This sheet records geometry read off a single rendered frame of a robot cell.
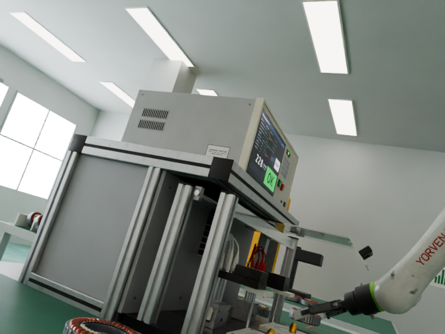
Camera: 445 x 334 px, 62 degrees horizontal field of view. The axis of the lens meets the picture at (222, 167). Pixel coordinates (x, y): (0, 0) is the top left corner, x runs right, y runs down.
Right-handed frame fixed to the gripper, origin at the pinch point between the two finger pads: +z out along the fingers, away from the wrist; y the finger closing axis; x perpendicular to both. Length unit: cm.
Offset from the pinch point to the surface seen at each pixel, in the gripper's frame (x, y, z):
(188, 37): 358, 111, 116
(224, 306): -3, -58, -7
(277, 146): 37, -48, -26
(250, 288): -1, -60, -16
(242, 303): 1.1, -39.6, 0.2
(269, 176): 30, -49, -22
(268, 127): 37, -59, -30
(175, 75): 362, 148, 174
